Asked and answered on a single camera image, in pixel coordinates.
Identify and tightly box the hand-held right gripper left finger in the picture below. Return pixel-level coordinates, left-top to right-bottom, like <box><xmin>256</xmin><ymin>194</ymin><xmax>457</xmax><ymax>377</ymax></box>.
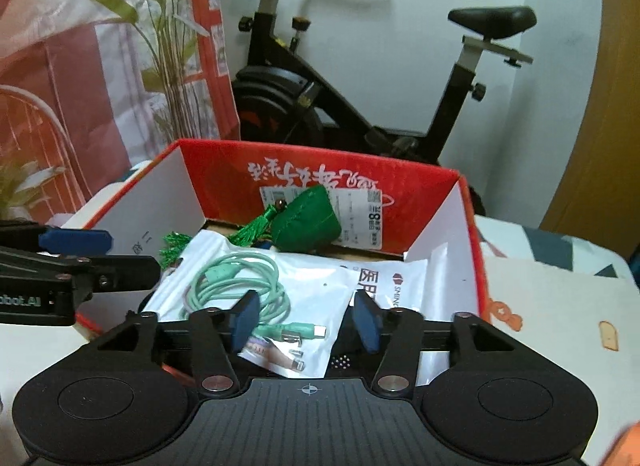
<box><xmin>95</xmin><ymin>290</ymin><xmax>262</xmax><ymax>395</ymax></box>

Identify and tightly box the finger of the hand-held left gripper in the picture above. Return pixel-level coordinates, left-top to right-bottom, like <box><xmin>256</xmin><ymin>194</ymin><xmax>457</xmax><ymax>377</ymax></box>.
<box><xmin>0</xmin><ymin>247</ymin><xmax>162</xmax><ymax>297</ymax></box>
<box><xmin>0</xmin><ymin>220</ymin><xmax>113</xmax><ymax>254</ymax></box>

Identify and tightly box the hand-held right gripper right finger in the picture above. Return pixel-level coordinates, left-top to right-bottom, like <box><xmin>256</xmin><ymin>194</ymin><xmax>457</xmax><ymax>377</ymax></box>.
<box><xmin>352</xmin><ymin>290</ymin><xmax>516</xmax><ymax>395</ymax></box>

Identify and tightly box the mint green cable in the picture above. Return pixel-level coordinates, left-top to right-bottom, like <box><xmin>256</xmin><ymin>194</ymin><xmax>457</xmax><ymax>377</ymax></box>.
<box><xmin>185</xmin><ymin>252</ymin><xmax>328</xmax><ymax>347</ymax></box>

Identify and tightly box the clear bag with green cable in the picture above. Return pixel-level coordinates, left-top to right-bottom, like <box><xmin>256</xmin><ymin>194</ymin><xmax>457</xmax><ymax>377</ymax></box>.
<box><xmin>142</xmin><ymin>230</ymin><xmax>361</xmax><ymax>379</ymax></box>

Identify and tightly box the red cardboard box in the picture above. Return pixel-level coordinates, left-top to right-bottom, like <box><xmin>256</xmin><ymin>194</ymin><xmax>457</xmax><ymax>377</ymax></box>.
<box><xmin>75</xmin><ymin>138</ymin><xmax>488</xmax><ymax>387</ymax></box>

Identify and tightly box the white packet with red logo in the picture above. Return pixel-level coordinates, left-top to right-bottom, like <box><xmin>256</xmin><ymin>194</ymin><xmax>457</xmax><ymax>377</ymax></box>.
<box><xmin>347</xmin><ymin>258</ymin><xmax>436</xmax><ymax>319</ymax></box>

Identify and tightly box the green glitter ornament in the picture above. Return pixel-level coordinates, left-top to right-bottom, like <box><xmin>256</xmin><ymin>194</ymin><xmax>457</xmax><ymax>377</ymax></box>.
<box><xmin>159</xmin><ymin>231</ymin><xmax>193</xmax><ymax>269</ymax></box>

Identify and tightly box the green sachet with tassel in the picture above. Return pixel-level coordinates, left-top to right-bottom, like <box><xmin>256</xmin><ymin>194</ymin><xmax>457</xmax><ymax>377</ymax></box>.
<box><xmin>227</xmin><ymin>184</ymin><xmax>343</xmax><ymax>253</ymax></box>

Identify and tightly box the pink printed backdrop cloth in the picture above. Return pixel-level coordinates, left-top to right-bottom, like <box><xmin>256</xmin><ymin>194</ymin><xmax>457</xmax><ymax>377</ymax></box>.
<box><xmin>0</xmin><ymin>0</ymin><xmax>241</xmax><ymax>227</ymax></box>

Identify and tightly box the white printed tablecloth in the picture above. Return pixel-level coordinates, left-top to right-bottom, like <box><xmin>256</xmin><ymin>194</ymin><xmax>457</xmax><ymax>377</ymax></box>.
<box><xmin>0</xmin><ymin>161</ymin><xmax>640</xmax><ymax>466</ymax></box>

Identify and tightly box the black exercise bike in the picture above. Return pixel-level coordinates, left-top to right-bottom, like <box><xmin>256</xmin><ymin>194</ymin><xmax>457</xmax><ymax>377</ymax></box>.
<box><xmin>212</xmin><ymin>0</ymin><xmax>538</xmax><ymax>217</ymax></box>

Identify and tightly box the wooden door panel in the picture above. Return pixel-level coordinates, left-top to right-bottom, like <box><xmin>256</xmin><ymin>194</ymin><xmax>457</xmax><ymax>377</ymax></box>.
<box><xmin>540</xmin><ymin>0</ymin><xmax>640</xmax><ymax>267</ymax></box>

